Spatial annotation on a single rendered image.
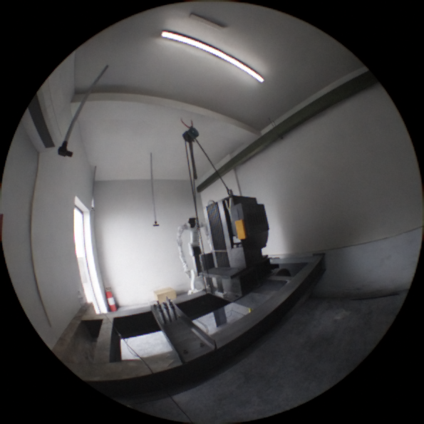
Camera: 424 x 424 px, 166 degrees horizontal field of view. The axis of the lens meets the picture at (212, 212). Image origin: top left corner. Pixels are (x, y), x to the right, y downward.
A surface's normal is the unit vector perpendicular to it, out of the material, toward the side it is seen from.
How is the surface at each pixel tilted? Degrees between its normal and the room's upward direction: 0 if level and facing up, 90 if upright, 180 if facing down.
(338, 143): 90
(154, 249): 90
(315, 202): 90
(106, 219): 90
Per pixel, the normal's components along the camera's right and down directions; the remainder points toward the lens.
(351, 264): -0.83, 0.07
